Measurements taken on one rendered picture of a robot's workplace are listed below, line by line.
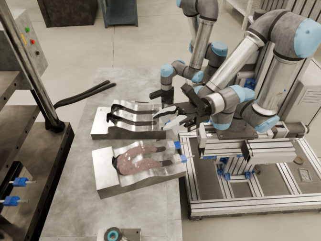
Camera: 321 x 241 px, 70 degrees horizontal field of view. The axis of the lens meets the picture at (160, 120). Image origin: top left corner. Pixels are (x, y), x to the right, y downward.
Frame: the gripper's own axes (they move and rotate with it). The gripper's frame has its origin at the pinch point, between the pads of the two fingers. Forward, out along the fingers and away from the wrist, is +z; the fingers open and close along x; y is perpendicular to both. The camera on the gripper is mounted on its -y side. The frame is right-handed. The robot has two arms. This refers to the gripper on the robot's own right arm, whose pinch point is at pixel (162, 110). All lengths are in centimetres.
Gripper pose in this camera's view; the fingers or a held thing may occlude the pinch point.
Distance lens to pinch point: 159.7
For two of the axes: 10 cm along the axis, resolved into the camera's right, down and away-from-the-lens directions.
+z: 0.0, 7.0, 7.2
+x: 0.0, -7.2, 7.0
